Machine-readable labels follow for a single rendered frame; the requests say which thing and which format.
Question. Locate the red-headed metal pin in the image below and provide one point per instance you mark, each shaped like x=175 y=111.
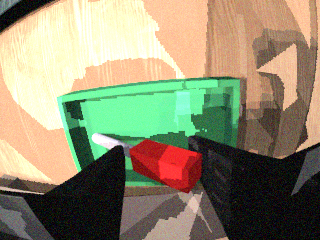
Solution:
x=173 y=166

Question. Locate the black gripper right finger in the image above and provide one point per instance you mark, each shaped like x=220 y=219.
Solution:
x=252 y=194

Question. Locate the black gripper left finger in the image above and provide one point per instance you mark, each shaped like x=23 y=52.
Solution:
x=86 y=207

